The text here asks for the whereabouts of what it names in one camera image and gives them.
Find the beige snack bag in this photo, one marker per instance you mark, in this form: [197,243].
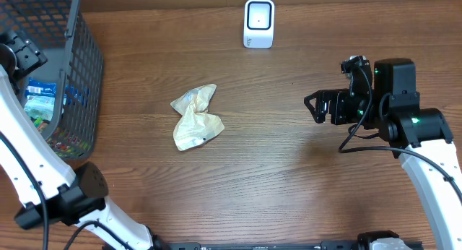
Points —
[196,126]

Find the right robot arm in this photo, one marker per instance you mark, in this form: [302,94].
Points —
[381,107]

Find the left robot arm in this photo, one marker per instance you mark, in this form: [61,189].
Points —
[49,189]

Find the green gummy candy bag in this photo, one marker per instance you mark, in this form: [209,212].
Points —
[66,144]

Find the mint green snack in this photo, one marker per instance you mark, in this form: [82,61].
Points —
[38,106]

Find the blue cookie pack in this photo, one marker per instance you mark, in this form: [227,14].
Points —
[49,89]

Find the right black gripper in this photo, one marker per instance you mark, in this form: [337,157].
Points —
[336,97]

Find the dark grey plastic basket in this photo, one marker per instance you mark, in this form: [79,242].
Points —
[58,29]

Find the white barcode scanner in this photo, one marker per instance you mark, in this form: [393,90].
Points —
[258,26]

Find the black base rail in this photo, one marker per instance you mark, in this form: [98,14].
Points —
[324,245]

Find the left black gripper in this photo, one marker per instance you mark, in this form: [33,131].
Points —
[31,56]

